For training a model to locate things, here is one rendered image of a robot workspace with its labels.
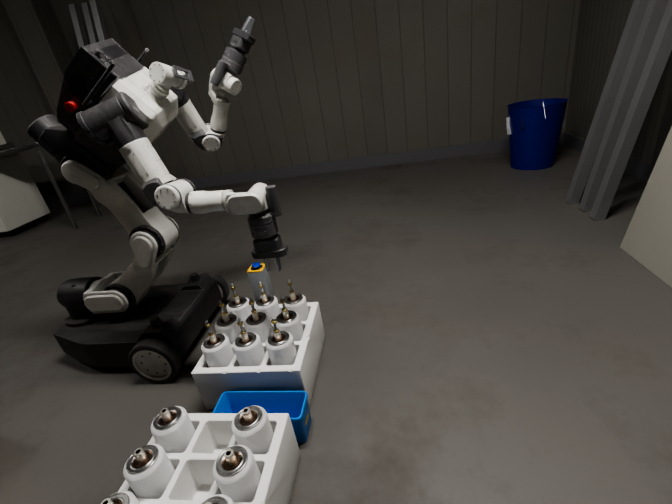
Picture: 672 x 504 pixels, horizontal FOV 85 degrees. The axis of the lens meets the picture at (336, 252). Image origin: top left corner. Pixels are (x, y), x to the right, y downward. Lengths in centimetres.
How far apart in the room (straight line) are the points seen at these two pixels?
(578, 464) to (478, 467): 26
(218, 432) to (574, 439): 103
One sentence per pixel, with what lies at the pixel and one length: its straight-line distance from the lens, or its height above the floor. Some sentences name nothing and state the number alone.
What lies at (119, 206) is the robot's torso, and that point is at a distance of 166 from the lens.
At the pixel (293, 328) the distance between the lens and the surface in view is 136.
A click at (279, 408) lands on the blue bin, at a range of 136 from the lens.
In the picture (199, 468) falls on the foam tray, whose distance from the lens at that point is 120.
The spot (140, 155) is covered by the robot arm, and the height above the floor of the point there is 89.
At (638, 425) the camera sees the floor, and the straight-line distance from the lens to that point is 145.
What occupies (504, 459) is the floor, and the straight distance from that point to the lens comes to 126.
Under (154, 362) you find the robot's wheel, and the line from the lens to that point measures 170.
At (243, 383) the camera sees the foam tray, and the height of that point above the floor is 13.
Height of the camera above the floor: 103
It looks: 26 degrees down
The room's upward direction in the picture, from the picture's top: 10 degrees counter-clockwise
